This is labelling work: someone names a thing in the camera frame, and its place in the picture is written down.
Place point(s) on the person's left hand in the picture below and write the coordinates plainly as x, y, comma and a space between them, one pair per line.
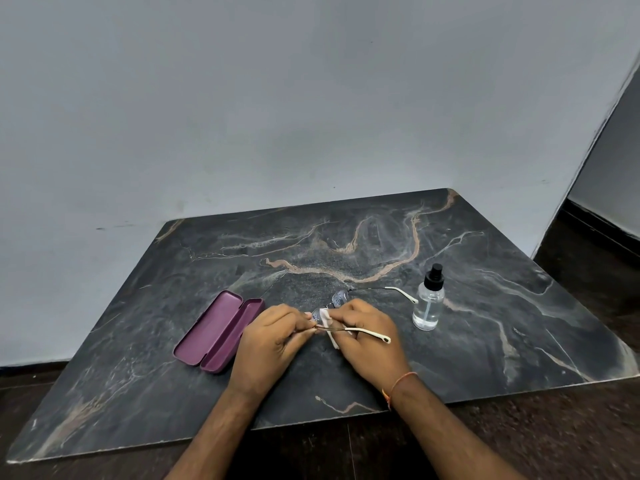
265, 349

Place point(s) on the person's right hand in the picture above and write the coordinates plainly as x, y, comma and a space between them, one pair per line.
375, 354

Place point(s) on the maroon glasses case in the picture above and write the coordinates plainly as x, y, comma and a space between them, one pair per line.
210, 327

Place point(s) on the white cleaning cloth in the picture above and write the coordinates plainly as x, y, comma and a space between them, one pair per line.
324, 317

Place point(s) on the clear spray bottle black cap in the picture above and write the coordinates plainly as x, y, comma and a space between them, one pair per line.
428, 304

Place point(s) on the person's left forearm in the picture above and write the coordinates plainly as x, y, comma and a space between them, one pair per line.
215, 439

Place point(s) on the person's right forearm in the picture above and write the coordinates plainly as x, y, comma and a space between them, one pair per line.
450, 439

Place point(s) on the black skirting board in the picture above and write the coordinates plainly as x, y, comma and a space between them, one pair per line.
30, 367
600, 224

